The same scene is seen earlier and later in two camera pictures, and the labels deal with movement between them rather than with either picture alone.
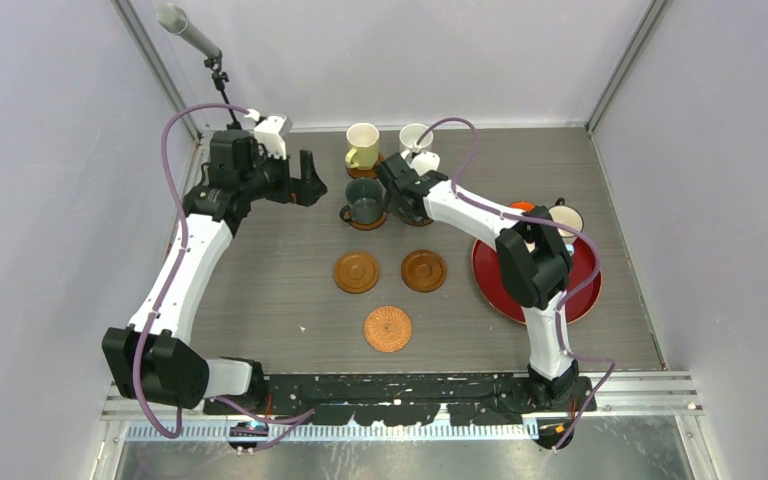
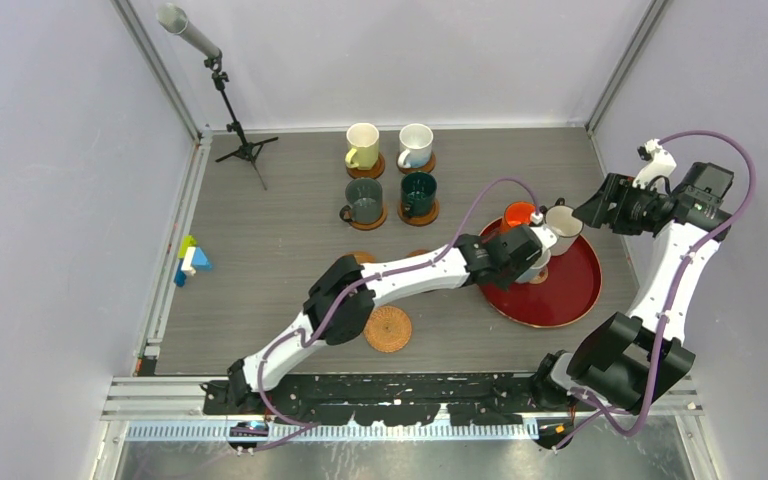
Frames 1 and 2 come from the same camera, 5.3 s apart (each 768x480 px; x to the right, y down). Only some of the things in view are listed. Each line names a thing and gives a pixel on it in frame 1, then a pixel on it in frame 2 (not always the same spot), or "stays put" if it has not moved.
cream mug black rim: (568, 215) stays put
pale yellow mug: (363, 143) stays put
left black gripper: (303, 191) -> (503, 283)
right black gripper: (393, 198) -> (617, 188)
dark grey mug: (364, 197) stays put
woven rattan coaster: (387, 328) stays put
